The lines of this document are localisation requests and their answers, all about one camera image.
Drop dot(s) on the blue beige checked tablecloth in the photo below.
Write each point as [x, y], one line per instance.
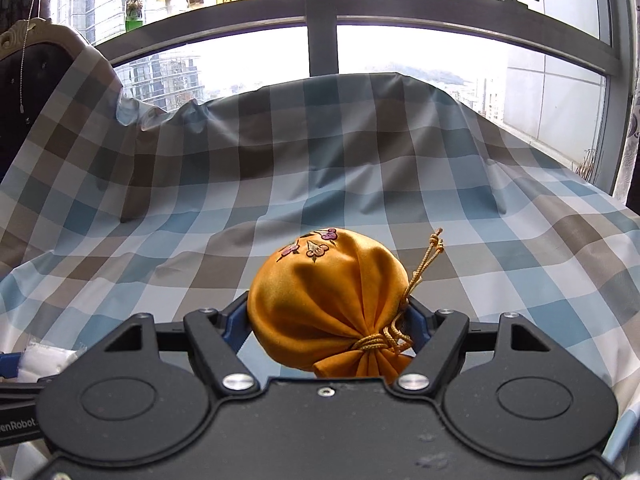
[350, 160]

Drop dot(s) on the patterned light curtain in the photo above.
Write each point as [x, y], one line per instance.
[631, 160]

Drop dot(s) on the pink-edged white cloth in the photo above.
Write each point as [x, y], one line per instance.
[50, 360]

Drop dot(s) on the dark window frame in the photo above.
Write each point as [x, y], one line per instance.
[320, 10]

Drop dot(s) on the dark upholstered chair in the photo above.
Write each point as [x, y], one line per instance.
[30, 75]

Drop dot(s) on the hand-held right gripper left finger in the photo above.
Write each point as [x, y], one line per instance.
[232, 325]

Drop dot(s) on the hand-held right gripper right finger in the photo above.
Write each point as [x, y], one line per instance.
[419, 327]

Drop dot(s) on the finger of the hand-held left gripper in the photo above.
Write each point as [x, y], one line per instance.
[10, 366]

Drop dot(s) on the dried twigs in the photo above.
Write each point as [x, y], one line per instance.
[586, 167]

